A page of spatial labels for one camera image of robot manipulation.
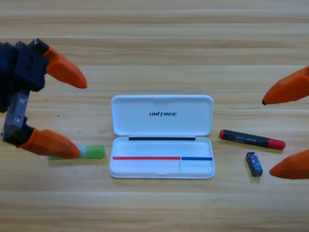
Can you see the green translucent highlighter pen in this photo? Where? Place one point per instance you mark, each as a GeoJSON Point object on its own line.
{"type": "Point", "coordinates": [95, 151]}

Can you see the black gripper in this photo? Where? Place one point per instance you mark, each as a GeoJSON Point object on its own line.
{"type": "Point", "coordinates": [29, 65]}

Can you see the black red marker pen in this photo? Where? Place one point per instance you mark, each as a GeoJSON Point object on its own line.
{"type": "Point", "coordinates": [251, 139]}

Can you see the white Unitree pencil case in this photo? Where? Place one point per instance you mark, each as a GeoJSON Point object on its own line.
{"type": "Point", "coordinates": [161, 116]}

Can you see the black blue eraser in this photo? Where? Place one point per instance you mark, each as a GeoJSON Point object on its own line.
{"type": "Point", "coordinates": [254, 165]}

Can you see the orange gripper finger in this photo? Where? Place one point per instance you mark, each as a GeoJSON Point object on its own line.
{"type": "Point", "coordinates": [294, 168]}
{"type": "Point", "coordinates": [289, 88]}
{"type": "Point", "coordinates": [51, 143]}

